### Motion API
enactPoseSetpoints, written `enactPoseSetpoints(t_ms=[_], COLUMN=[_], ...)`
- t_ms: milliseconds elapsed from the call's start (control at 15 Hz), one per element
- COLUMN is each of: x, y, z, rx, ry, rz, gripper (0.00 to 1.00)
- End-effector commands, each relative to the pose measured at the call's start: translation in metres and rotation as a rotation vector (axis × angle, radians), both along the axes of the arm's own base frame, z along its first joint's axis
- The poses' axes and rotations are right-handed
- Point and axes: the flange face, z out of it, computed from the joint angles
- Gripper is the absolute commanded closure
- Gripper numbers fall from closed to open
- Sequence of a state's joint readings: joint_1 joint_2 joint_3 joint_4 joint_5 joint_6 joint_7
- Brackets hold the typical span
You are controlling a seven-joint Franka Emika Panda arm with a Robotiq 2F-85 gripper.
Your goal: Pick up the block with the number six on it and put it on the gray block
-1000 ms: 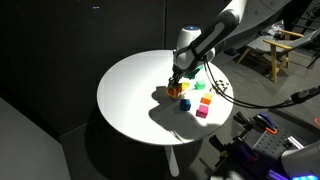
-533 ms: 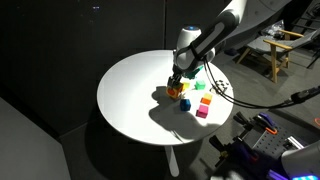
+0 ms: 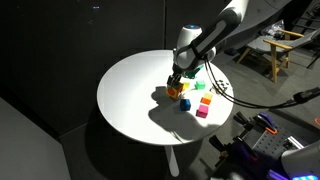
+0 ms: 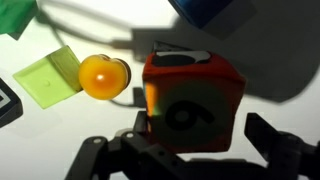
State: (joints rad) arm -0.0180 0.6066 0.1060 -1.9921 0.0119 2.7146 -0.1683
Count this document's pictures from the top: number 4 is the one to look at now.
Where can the orange block with number six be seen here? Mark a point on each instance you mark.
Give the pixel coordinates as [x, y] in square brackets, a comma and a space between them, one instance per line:
[193, 100]

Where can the orange-yellow round toy ball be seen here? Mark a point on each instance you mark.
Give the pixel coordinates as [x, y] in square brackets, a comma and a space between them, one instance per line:
[101, 78]

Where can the light green cube block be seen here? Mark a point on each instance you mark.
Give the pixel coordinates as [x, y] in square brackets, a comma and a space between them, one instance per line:
[43, 80]

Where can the blue block with number four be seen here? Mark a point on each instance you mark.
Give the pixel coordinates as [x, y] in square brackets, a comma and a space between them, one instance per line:
[6, 105]

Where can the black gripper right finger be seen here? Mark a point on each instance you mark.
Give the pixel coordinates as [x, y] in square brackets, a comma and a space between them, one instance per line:
[290, 156]

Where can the dark blue cube block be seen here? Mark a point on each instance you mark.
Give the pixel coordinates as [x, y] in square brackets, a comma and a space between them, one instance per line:
[200, 10]

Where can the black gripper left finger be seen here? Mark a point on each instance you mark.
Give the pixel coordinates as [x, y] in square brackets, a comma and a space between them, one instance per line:
[133, 160]

